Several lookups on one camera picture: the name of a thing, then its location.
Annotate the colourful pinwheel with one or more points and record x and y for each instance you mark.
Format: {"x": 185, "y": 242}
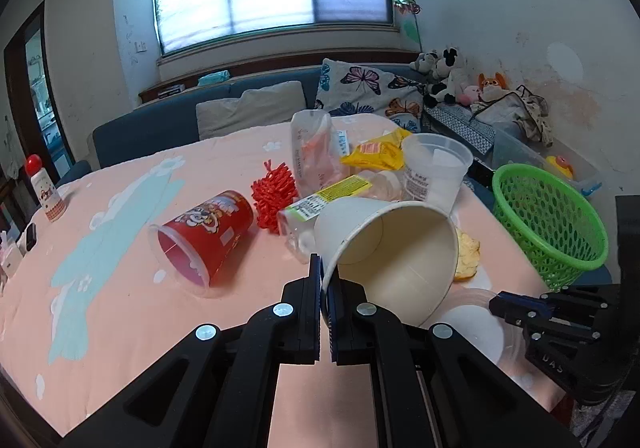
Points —
{"x": 409, "y": 10}

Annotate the butterfly print pillow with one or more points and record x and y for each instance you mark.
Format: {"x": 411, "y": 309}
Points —
{"x": 346, "y": 89}

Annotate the pink plush toy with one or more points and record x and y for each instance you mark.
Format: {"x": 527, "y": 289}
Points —
{"x": 469, "y": 95}

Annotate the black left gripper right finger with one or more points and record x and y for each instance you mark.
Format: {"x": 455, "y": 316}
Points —
{"x": 432, "y": 387}

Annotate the clear pink plastic bag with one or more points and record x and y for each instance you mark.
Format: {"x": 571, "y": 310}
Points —
{"x": 316, "y": 151}

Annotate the blue patterned cloth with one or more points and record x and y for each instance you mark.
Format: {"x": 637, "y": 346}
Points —
{"x": 459, "y": 121}

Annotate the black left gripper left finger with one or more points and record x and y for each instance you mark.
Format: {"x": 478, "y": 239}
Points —
{"x": 215, "y": 388}

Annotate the beige patterned cloth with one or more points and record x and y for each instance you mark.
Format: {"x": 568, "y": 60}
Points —
{"x": 534, "y": 121}

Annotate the small red capped bottle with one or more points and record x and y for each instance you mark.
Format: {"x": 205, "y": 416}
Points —
{"x": 50, "y": 200}

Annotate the cow plush toy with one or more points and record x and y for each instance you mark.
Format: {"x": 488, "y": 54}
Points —
{"x": 444, "y": 77}

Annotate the green plastic basket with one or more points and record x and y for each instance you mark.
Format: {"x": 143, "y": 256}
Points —
{"x": 557, "y": 229}

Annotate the beige pillow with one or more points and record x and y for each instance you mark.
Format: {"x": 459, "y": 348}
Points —
{"x": 255, "y": 107}

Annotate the translucent plastic cup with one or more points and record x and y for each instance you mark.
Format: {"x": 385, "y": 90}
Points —
{"x": 434, "y": 169}

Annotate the blue sofa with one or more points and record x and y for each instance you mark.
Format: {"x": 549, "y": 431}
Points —
{"x": 171, "y": 122}

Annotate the brown door frame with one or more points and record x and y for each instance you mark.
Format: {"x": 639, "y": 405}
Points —
{"x": 32, "y": 102}

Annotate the orange fox plush toy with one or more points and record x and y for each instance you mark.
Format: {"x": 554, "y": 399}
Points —
{"x": 492, "y": 88}

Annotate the white paper cup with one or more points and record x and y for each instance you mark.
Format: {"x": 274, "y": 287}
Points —
{"x": 403, "y": 254}

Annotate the clear plastic storage box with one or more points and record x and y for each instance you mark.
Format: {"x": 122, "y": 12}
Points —
{"x": 511, "y": 146}

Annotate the red printed paper cup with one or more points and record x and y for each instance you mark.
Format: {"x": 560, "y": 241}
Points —
{"x": 194, "y": 245}

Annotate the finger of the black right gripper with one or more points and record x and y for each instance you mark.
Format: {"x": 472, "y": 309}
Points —
{"x": 518, "y": 309}

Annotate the grey plush toy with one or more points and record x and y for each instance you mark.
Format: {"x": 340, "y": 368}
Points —
{"x": 424, "y": 62}

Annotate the red fringed pompom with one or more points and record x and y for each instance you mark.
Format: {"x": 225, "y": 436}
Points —
{"x": 272, "y": 194}

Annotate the yellow snack wrapper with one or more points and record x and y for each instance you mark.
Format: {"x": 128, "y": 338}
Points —
{"x": 379, "y": 154}

